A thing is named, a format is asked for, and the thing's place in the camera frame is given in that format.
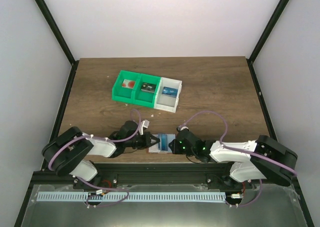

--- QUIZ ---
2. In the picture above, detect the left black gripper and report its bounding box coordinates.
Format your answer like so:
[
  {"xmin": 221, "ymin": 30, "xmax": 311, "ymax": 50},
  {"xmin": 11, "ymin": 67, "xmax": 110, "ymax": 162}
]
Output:
[{"xmin": 124, "ymin": 131, "xmax": 160, "ymax": 150}]

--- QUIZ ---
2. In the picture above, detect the purple cable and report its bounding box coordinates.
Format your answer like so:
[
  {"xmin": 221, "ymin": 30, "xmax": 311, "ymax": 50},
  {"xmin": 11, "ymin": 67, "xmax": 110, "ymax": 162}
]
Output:
[
  {"xmin": 48, "ymin": 108, "xmax": 143, "ymax": 173},
  {"xmin": 183, "ymin": 110, "xmax": 297, "ymax": 178}
]

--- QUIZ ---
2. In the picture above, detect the blue VIP credit card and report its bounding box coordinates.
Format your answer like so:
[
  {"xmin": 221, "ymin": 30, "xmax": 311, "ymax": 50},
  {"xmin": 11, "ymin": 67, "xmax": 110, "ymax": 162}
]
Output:
[{"xmin": 158, "ymin": 133, "xmax": 168, "ymax": 152}]

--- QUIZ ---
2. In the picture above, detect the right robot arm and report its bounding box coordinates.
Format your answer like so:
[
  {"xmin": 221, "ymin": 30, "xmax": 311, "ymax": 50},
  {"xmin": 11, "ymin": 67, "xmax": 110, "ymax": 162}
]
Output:
[{"xmin": 168, "ymin": 127, "xmax": 298, "ymax": 189}]

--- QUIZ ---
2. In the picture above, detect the black aluminium frame rail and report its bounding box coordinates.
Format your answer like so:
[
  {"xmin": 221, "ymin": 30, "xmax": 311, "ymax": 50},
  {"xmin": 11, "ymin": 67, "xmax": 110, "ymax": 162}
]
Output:
[{"xmin": 32, "ymin": 163, "xmax": 296, "ymax": 190}]

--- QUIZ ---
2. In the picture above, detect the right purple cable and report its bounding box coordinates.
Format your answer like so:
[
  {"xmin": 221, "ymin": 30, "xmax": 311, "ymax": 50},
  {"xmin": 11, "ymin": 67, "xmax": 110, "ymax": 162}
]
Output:
[{"xmin": 183, "ymin": 110, "xmax": 297, "ymax": 178}]

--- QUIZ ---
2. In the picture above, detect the green storage bin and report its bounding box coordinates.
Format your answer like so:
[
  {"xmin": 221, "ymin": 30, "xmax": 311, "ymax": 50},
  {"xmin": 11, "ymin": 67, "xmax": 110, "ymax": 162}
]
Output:
[
  {"xmin": 134, "ymin": 73, "xmax": 161, "ymax": 108},
  {"xmin": 111, "ymin": 70, "xmax": 141, "ymax": 104}
]

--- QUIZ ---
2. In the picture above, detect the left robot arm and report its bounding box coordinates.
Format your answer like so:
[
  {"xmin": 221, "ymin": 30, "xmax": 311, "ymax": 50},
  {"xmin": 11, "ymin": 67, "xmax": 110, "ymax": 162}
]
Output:
[{"xmin": 41, "ymin": 120, "xmax": 161, "ymax": 189}]

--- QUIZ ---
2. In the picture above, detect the black card in bin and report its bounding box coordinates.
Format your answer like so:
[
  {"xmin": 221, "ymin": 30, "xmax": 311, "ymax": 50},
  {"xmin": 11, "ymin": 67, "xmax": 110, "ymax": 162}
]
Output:
[{"xmin": 140, "ymin": 82, "xmax": 157, "ymax": 93}]

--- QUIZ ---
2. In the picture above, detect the left black frame post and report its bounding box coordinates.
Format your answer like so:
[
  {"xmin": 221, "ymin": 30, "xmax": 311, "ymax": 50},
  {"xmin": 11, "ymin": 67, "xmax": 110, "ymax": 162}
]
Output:
[{"xmin": 26, "ymin": 0, "xmax": 77, "ymax": 66}]

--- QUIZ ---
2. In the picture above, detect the white storage bin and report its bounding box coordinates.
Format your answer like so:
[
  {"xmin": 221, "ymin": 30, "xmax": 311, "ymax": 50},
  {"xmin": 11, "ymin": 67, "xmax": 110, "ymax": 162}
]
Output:
[{"xmin": 153, "ymin": 77, "xmax": 182, "ymax": 113}]

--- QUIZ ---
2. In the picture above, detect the light blue slotted cable duct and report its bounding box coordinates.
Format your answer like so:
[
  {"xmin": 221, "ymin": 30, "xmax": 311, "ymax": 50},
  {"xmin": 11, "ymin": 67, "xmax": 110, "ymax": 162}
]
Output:
[{"xmin": 36, "ymin": 191, "xmax": 226, "ymax": 203}]

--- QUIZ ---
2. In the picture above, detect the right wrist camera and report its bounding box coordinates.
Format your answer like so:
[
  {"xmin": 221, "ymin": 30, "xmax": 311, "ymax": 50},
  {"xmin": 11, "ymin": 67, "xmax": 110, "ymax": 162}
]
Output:
[{"xmin": 176, "ymin": 125, "xmax": 189, "ymax": 132}]

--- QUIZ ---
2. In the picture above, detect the left green storage bin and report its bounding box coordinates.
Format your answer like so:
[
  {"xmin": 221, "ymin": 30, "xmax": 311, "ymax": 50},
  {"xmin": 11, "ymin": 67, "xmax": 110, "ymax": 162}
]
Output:
[{"xmin": 111, "ymin": 70, "xmax": 141, "ymax": 104}]

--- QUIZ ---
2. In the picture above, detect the middle green storage bin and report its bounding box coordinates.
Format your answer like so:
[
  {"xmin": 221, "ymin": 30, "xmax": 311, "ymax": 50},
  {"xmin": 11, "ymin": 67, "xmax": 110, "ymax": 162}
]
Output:
[{"xmin": 134, "ymin": 73, "xmax": 161, "ymax": 108}]

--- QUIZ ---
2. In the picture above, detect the brown leather card holder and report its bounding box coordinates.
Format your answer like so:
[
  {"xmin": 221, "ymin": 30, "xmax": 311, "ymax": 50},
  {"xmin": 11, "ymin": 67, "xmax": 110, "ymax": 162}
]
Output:
[{"xmin": 147, "ymin": 133, "xmax": 176, "ymax": 154}]

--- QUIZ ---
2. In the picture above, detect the right black frame post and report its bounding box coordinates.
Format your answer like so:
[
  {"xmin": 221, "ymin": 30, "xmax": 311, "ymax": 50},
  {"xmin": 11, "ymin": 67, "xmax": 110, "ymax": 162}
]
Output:
[{"xmin": 248, "ymin": 0, "xmax": 298, "ymax": 63}]

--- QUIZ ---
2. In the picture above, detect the red white card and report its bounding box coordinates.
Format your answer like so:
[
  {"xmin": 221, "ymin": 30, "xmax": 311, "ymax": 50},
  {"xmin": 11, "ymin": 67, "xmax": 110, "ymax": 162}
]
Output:
[{"xmin": 121, "ymin": 79, "xmax": 136, "ymax": 89}]

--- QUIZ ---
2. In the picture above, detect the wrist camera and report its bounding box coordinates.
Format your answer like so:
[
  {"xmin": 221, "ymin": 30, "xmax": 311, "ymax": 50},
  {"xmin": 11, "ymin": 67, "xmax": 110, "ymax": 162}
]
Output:
[
  {"xmin": 138, "ymin": 119, "xmax": 150, "ymax": 135},
  {"xmin": 176, "ymin": 125, "xmax": 189, "ymax": 132}
]

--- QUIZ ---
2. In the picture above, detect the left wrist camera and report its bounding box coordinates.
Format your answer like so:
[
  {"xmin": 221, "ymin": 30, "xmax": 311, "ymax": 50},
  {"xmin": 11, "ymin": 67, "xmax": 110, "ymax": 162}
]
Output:
[{"xmin": 138, "ymin": 119, "xmax": 150, "ymax": 135}]

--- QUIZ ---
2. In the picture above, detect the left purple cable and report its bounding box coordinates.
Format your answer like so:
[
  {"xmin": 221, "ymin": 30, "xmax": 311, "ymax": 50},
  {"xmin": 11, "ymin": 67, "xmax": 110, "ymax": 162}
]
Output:
[{"xmin": 48, "ymin": 108, "xmax": 143, "ymax": 173}]

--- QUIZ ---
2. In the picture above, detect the black frame post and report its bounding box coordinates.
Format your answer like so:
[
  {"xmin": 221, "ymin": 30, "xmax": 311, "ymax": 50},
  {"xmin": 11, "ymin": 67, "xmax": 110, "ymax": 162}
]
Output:
[
  {"xmin": 26, "ymin": 0, "xmax": 77, "ymax": 66},
  {"xmin": 248, "ymin": 0, "xmax": 298, "ymax": 63}
]

